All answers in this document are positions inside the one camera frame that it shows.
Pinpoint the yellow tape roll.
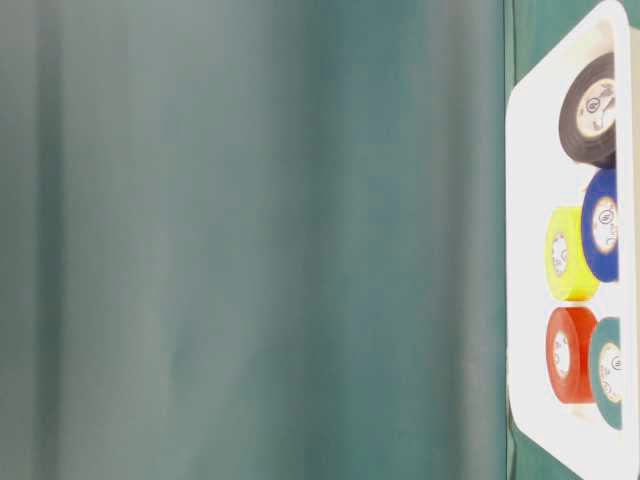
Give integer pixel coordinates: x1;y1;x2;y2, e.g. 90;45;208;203
544;207;600;301

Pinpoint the red tape roll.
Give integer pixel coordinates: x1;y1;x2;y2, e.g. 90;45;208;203
545;307;597;404

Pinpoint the blue tape roll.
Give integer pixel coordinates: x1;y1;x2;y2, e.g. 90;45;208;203
581;169;619;283

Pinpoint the black tape roll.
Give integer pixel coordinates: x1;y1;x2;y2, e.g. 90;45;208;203
558;52;617;169

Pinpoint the green tape roll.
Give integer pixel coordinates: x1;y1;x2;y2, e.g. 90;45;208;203
588;317;624;430

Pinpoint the white plastic tray case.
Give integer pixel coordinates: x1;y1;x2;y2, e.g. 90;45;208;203
505;1;639;479

